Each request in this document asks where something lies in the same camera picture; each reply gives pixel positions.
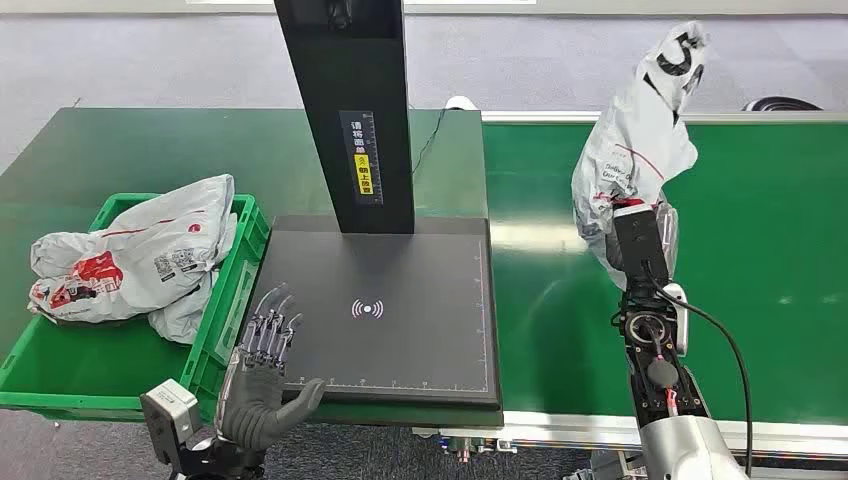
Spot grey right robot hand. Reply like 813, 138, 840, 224
604, 198, 681, 293

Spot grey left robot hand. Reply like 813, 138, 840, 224
218, 283, 327, 452

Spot white mailer bag black print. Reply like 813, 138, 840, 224
570, 19, 710, 293

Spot green conveyor belt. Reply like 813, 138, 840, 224
482, 121, 848, 427

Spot green plastic crate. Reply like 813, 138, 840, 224
0, 192, 272, 425

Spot white mailer bag red print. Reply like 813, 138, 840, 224
27, 174, 238, 327

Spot dark green table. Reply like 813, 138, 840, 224
0, 107, 506, 429

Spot ruler label on column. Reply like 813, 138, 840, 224
339, 109, 386, 207

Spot black scanner column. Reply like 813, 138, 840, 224
273, 0, 417, 236

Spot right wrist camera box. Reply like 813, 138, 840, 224
612, 203, 671, 281

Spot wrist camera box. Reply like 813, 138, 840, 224
139, 378, 203, 466
612, 203, 671, 281

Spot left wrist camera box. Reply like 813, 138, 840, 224
139, 378, 203, 466

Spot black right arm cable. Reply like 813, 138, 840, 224
641, 259, 755, 480

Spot black scanner base plate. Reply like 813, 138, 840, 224
235, 215, 503, 409

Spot black coiled hose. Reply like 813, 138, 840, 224
741, 96, 823, 113

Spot thin black table cable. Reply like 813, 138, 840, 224
411, 107, 447, 176

